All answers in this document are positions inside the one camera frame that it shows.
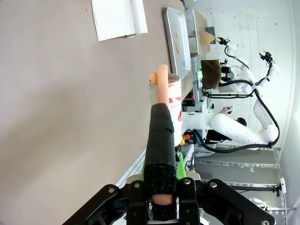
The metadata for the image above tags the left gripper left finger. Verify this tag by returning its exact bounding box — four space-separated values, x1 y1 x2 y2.
62 164 150 225

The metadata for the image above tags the black background gripper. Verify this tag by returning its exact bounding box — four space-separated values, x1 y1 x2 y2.
259 50 275 64
217 36 232 47

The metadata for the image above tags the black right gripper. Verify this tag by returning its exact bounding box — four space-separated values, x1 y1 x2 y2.
220 66 235 82

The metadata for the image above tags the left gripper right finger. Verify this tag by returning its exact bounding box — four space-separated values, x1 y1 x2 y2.
175 152 275 225

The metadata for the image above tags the brown cardboard piece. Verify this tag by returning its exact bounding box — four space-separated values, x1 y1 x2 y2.
199 30 217 46

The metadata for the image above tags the deep metal pan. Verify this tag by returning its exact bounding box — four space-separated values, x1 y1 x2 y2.
185 8 200 57

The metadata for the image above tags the black tripod stand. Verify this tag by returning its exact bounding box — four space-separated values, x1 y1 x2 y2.
224 177 288 197

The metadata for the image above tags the silver metal tray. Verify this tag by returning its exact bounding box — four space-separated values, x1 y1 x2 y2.
163 7 192 78

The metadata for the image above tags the black box with red display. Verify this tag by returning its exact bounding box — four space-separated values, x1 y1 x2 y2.
182 95 196 107

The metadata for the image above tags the red emergency stop button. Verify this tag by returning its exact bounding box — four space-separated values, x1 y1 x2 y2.
180 133 192 146

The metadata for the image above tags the white paper sheet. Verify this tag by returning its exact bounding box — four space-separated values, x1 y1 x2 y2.
90 0 149 42

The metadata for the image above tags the metal rack frame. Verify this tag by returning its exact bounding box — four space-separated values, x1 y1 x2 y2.
194 147 293 211

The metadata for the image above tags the aluminium table frame rail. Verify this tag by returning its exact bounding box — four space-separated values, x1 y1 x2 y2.
116 140 149 187

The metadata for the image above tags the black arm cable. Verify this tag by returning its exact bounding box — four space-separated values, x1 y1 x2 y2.
192 79 281 155

